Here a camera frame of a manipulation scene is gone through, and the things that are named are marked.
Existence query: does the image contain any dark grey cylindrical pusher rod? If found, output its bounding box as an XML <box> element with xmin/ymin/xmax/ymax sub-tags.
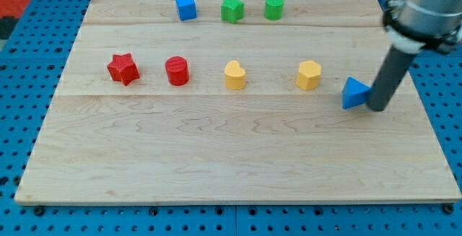
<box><xmin>366</xmin><ymin>45</ymin><xmax>417</xmax><ymax>112</ymax></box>

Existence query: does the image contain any blue triangle block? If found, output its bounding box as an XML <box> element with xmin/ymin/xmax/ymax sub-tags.
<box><xmin>341</xmin><ymin>77</ymin><xmax>370</xmax><ymax>109</ymax></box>

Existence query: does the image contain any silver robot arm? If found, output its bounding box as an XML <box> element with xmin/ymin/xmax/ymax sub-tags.
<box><xmin>366</xmin><ymin>0</ymin><xmax>461</xmax><ymax>111</ymax></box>

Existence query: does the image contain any yellow hexagon block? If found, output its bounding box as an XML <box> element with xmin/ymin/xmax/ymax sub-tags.
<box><xmin>295</xmin><ymin>61</ymin><xmax>322</xmax><ymax>90</ymax></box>

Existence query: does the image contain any green cylinder block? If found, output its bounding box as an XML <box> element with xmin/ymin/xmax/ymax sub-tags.
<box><xmin>264</xmin><ymin>0</ymin><xmax>284</xmax><ymax>20</ymax></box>

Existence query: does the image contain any light wooden board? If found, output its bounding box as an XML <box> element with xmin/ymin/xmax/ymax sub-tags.
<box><xmin>14</xmin><ymin>0</ymin><xmax>461</xmax><ymax>206</ymax></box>

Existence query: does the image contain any yellow heart block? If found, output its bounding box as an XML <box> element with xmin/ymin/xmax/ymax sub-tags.
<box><xmin>224</xmin><ymin>60</ymin><xmax>246</xmax><ymax>90</ymax></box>

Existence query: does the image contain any green star block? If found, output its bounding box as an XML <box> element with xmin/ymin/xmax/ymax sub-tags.
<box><xmin>221</xmin><ymin>0</ymin><xmax>244</xmax><ymax>24</ymax></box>

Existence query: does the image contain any blue cube block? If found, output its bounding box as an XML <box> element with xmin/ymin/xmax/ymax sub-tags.
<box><xmin>175</xmin><ymin>0</ymin><xmax>197</xmax><ymax>22</ymax></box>

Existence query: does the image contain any red cylinder block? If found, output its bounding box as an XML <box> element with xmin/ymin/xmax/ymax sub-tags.
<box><xmin>165</xmin><ymin>56</ymin><xmax>189</xmax><ymax>86</ymax></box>

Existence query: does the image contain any red star block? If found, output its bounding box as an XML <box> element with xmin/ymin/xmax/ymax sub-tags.
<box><xmin>107</xmin><ymin>53</ymin><xmax>140</xmax><ymax>86</ymax></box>

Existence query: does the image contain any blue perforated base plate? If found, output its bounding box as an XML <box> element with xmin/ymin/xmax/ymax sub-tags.
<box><xmin>1</xmin><ymin>0</ymin><xmax>461</xmax><ymax>235</ymax></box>

